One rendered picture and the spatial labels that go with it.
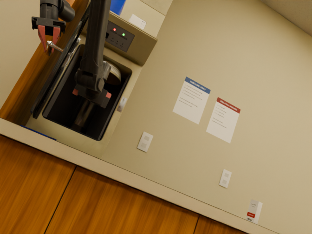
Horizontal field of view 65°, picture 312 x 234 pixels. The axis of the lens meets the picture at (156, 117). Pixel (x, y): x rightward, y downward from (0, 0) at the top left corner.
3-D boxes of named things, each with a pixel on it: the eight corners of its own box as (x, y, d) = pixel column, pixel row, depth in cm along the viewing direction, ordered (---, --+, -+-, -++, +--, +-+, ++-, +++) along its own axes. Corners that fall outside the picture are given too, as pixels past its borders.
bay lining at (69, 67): (46, 122, 121) (78, 61, 130) (95, 143, 127) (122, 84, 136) (40, 114, 98) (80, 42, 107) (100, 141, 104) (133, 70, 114)
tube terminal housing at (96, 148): (31, 133, 118) (100, 9, 139) (94, 159, 126) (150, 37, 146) (22, 128, 95) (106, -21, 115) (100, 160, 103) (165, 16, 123)
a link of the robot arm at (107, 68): (73, 78, 81) (97, 86, 80) (86, 48, 83) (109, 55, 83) (83, 90, 92) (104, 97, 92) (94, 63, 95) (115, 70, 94)
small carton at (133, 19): (124, 29, 111) (129, 18, 113) (133, 35, 113) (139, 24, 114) (127, 24, 106) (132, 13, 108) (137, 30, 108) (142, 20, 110)
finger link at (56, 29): (36, 55, 82) (36, 28, 83) (59, 57, 85) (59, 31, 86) (35, 47, 76) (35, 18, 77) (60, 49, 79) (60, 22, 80)
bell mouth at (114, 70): (85, 72, 125) (90, 63, 126) (117, 88, 129) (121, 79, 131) (87, 60, 108) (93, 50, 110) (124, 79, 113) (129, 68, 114)
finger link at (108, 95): (94, 90, 107) (96, 85, 99) (109, 97, 109) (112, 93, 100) (87, 104, 106) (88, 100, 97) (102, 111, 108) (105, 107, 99)
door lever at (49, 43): (58, 63, 84) (61, 57, 85) (62, 53, 76) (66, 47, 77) (43, 55, 82) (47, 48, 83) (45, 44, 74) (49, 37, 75)
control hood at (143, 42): (77, 31, 107) (87, 13, 110) (143, 66, 115) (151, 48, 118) (78, 17, 97) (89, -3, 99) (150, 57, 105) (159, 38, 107)
